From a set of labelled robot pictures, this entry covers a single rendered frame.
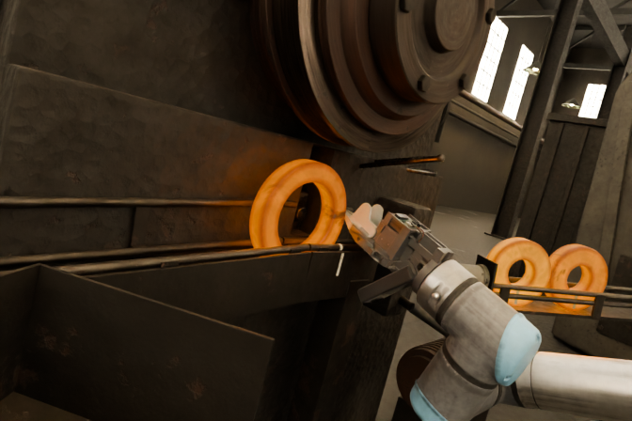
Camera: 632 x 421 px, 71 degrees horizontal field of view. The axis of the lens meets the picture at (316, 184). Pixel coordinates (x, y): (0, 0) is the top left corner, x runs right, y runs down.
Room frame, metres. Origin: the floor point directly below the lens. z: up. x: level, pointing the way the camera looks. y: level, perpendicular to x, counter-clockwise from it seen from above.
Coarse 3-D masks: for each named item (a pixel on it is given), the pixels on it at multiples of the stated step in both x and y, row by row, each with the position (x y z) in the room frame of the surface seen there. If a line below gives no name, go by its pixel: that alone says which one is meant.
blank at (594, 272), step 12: (564, 252) 1.02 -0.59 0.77; (576, 252) 1.02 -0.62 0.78; (588, 252) 1.02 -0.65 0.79; (552, 264) 1.02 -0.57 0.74; (564, 264) 1.01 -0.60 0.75; (576, 264) 1.02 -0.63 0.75; (588, 264) 1.02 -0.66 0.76; (600, 264) 1.03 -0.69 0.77; (552, 276) 1.01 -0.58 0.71; (564, 276) 1.01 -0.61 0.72; (588, 276) 1.04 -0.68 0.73; (600, 276) 1.03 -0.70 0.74; (564, 288) 1.02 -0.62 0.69; (576, 288) 1.04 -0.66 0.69; (588, 288) 1.03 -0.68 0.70; (600, 288) 1.04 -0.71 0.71
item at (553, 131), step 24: (552, 120) 4.48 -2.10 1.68; (576, 120) 4.31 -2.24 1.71; (600, 120) 4.18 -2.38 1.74; (552, 144) 4.43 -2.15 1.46; (576, 144) 4.30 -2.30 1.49; (600, 144) 4.16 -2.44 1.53; (552, 168) 4.39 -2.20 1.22; (576, 168) 4.23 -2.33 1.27; (552, 192) 4.35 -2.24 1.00; (576, 192) 4.22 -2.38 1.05; (528, 216) 4.45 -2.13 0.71; (552, 216) 4.30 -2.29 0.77; (576, 216) 4.17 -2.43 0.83; (552, 240) 4.24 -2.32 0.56; (576, 240) 4.11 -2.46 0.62
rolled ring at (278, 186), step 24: (288, 168) 0.67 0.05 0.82; (312, 168) 0.69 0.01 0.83; (264, 192) 0.65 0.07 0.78; (288, 192) 0.66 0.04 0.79; (336, 192) 0.74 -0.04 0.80; (264, 216) 0.64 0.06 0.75; (336, 216) 0.75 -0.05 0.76; (264, 240) 0.65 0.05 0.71; (312, 240) 0.75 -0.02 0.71; (336, 240) 0.76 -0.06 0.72
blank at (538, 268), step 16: (512, 240) 1.00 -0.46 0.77; (528, 240) 1.00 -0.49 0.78; (496, 256) 0.98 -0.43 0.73; (512, 256) 0.98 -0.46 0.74; (528, 256) 0.99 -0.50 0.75; (544, 256) 1.00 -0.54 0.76; (528, 272) 1.02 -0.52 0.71; (544, 272) 1.00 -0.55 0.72; (496, 288) 0.98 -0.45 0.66; (512, 304) 0.99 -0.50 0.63
